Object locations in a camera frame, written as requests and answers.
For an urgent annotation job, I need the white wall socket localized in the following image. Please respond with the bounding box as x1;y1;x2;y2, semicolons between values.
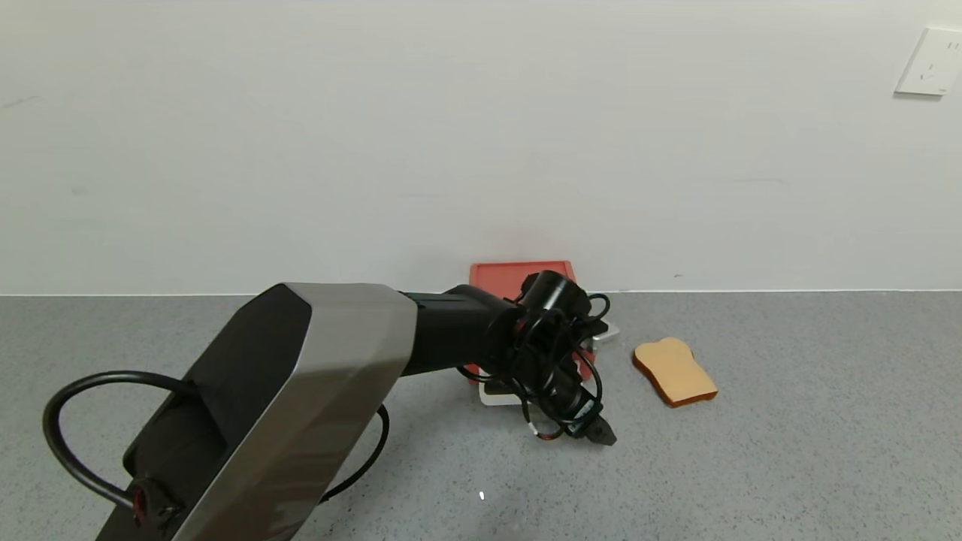
894;28;962;97

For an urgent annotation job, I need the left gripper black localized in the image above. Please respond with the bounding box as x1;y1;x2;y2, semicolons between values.
545;367;617;446

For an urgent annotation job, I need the black wrist cable bundle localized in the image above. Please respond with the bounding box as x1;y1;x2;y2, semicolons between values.
457;293;612;441

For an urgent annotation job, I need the toy bread slice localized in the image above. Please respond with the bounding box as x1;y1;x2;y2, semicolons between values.
632;337;718;408

